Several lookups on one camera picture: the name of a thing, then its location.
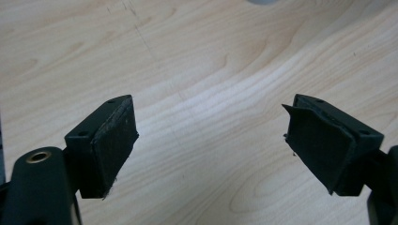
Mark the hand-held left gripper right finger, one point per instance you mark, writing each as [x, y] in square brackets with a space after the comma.
[325, 146]

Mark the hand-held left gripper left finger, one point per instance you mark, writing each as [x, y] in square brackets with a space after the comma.
[106, 150]

